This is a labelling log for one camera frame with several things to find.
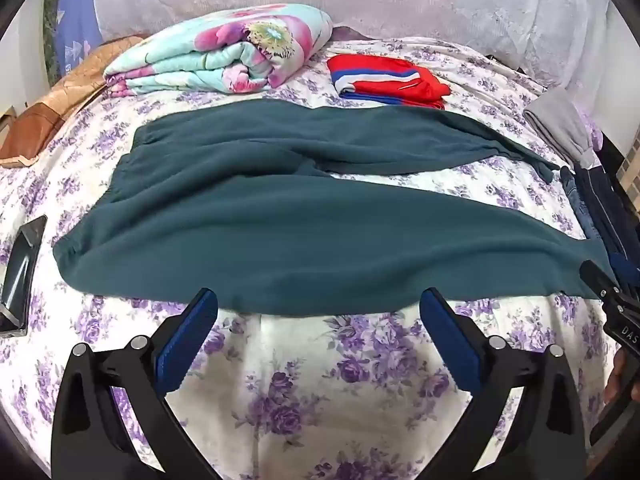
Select red striped folded garment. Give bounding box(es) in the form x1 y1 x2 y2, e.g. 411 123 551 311
327 54 452 111

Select black phone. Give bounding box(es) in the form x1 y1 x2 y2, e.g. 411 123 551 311
0 215 49 338

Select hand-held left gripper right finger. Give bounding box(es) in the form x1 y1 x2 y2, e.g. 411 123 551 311
420 287 587 480

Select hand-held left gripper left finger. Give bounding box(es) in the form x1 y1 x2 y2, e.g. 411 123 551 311
50 287 223 480

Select folded floral quilt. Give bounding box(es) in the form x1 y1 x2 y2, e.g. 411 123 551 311
104 3 334 98

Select teal pants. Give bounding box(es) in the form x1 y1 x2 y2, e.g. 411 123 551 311
52 99 608 317

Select brown pillow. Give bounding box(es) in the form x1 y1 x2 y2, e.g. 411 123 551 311
0 35 151 170

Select grey folded garment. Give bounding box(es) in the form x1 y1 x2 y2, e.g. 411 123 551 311
523 87 601 170

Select person's right hand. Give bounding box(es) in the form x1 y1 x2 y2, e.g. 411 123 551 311
602 347 640 406

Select purple floral bed sheet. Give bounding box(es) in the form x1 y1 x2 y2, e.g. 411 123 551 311
0 37 621 480

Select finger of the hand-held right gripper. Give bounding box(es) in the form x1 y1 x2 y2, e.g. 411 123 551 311
579 259 625 307

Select dark navy garment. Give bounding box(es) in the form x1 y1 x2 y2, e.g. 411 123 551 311
574 160 640 293

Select blue patterned cloth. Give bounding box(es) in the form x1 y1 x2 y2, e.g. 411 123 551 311
54 0 104 68

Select blue jeans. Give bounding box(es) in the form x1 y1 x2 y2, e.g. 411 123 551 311
559 165 612 258

